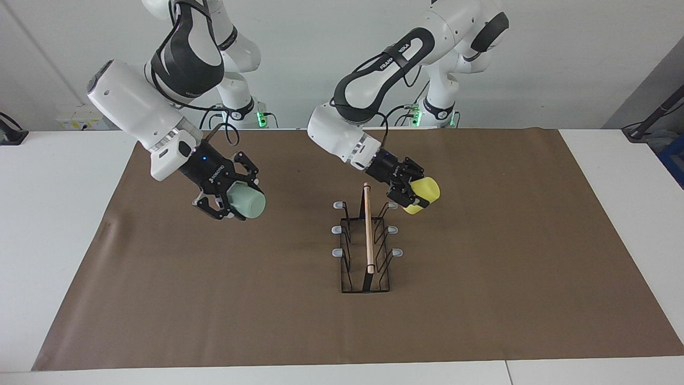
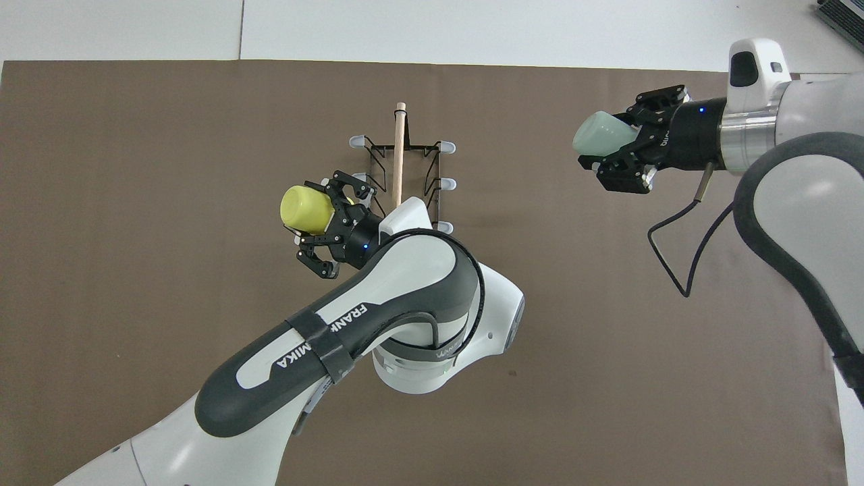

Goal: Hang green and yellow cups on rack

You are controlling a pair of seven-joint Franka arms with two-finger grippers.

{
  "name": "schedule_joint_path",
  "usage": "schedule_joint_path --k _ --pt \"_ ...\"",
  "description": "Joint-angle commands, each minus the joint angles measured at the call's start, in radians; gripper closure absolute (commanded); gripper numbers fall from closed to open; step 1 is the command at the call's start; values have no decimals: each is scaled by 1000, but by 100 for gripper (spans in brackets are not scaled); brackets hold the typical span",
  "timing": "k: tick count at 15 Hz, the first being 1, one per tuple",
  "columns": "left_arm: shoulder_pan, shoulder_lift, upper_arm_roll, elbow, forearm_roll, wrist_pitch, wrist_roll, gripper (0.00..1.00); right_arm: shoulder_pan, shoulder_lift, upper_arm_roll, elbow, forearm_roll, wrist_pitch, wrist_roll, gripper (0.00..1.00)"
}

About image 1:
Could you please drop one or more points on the brown table mat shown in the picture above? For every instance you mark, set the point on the brown table mat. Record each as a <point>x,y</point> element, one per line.
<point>267,321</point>

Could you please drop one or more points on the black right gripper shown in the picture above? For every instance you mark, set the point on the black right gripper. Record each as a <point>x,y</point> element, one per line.
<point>211,171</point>

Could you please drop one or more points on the white power strip box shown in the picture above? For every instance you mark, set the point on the white power strip box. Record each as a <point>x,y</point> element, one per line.
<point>75,116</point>

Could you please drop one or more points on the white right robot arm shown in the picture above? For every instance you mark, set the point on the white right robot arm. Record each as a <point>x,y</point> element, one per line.
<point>128,101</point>

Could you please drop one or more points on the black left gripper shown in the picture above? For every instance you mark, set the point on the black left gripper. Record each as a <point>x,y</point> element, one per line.
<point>387,167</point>

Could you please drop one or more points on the blue box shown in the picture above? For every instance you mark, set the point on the blue box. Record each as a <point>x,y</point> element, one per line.
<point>674,160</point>

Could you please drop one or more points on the black table clamp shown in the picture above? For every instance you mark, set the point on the black table clamp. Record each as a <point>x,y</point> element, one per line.
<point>12,136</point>

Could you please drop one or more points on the yellow plastic cup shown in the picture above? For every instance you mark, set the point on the yellow plastic cup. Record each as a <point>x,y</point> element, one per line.
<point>426,192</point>

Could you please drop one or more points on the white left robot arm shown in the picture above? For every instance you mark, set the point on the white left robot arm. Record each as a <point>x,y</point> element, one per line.
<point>342,133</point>

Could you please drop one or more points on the green plastic cup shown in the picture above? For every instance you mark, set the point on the green plastic cup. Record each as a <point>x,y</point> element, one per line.
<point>251,203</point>

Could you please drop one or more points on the black stand pole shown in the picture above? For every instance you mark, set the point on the black stand pole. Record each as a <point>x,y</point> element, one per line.
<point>654,115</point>

